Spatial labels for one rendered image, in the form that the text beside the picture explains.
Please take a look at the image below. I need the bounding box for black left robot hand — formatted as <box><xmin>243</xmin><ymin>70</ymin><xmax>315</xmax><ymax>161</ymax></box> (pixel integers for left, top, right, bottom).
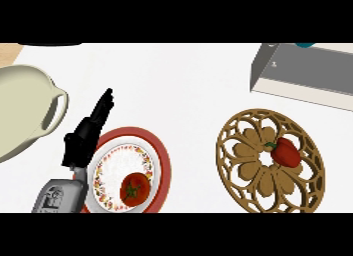
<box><xmin>61</xmin><ymin>87</ymin><xmax>116</xmax><ymax>169</ymax></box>

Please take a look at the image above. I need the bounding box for brown openwork round placemat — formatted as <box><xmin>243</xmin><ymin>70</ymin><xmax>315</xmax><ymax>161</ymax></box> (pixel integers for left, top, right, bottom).
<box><xmin>215</xmin><ymin>108</ymin><xmax>327</xmax><ymax>214</ymax></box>

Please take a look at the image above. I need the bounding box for red rimmed floral plate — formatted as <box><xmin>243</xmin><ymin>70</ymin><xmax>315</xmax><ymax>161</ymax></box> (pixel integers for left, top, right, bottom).
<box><xmin>72</xmin><ymin>126</ymin><xmax>174</xmax><ymax>214</ymax></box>

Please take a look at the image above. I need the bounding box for red tomato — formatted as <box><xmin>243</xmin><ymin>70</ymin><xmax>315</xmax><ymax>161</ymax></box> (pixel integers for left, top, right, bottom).
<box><xmin>119</xmin><ymin>171</ymin><xmax>153</xmax><ymax>208</ymax></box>

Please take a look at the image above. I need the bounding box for black rounded object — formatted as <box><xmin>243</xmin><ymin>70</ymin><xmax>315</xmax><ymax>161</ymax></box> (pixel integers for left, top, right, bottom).
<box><xmin>17</xmin><ymin>42</ymin><xmax>85</xmax><ymax>47</ymax></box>

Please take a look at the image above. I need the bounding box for pale wooden cutting board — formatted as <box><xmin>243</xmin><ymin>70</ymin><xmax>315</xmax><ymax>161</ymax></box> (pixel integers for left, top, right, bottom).
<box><xmin>0</xmin><ymin>42</ymin><xmax>26</xmax><ymax>73</ymax></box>

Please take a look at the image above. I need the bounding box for red bell pepper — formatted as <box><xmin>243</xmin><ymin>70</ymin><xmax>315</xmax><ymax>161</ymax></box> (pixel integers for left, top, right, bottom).
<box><xmin>264</xmin><ymin>136</ymin><xmax>303</xmax><ymax>169</ymax></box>

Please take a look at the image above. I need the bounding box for cream pot with handle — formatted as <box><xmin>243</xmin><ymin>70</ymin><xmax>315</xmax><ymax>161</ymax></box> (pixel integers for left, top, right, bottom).
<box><xmin>0</xmin><ymin>64</ymin><xmax>72</xmax><ymax>168</ymax></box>

